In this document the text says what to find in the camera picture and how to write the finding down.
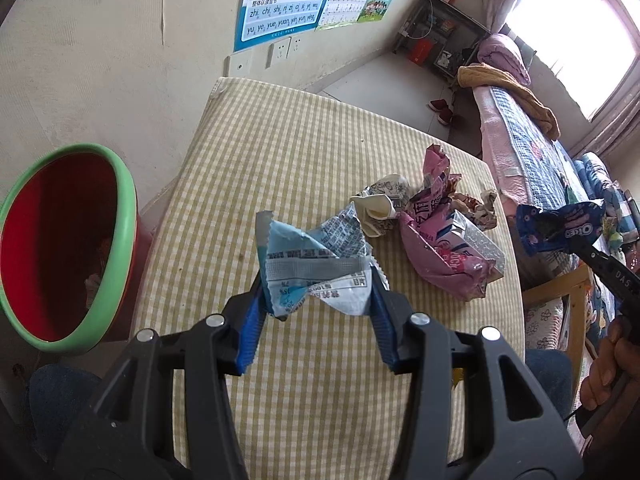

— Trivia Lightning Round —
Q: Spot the red box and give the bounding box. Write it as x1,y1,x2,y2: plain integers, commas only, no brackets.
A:
409,37,435,65

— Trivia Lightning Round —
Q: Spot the red bin with green rim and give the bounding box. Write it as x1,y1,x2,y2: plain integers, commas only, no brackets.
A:
0,142,152,357

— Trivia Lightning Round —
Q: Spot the wooden chair frame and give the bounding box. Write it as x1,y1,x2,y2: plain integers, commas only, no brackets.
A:
522,264,597,387

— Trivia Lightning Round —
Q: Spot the blue cookie wrapper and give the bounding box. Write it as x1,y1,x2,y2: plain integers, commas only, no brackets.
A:
515,199,609,257

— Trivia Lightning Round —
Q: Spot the brown white wrapper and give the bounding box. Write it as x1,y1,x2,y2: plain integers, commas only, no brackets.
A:
452,187,500,231

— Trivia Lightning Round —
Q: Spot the pink printed carton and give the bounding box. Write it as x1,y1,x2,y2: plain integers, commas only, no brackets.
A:
424,143,464,207

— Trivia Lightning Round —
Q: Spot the bright window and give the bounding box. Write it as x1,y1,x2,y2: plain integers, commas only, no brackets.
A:
505,0,634,121

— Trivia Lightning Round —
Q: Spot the mustard yellow blanket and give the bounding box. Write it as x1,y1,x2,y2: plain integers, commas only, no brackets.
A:
457,63,561,141

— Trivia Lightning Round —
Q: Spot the cream paper cup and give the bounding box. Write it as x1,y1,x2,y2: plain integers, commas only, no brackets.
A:
350,195,401,239

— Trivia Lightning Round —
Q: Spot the blue letter wall poster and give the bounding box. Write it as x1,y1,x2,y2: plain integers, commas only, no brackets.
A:
234,0,334,53

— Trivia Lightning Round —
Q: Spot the pink folded blanket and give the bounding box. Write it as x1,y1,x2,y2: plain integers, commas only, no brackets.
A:
477,34,531,86

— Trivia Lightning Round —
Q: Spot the blue floral bedding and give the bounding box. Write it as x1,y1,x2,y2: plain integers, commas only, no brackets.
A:
572,152,627,211

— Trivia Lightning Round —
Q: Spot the pink white wrapper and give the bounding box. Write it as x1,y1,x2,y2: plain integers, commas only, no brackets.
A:
84,272,109,312

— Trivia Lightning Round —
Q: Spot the bed with patchwork quilt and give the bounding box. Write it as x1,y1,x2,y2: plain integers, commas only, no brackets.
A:
472,85,640,352

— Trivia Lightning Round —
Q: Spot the pink plastic bag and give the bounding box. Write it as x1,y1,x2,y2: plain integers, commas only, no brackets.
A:
399,199,507,303

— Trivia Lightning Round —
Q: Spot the dark metal shelf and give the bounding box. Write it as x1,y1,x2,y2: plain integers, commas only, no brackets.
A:
395,0,489,82

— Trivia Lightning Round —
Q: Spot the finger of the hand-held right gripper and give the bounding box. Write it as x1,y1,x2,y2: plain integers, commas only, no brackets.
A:
534,212,612,273

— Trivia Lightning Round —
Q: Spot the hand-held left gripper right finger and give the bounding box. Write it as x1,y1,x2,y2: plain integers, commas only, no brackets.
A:
369,267,572,480

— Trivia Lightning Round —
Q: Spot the blue and white wrapper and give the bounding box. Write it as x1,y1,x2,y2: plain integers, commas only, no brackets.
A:
255,207,390,322

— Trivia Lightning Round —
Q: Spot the person's right hand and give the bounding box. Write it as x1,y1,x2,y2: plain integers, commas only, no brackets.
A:
580,316,640,414

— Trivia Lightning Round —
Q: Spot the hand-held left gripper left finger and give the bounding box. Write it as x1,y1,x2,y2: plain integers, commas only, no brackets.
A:
65,270,273,480

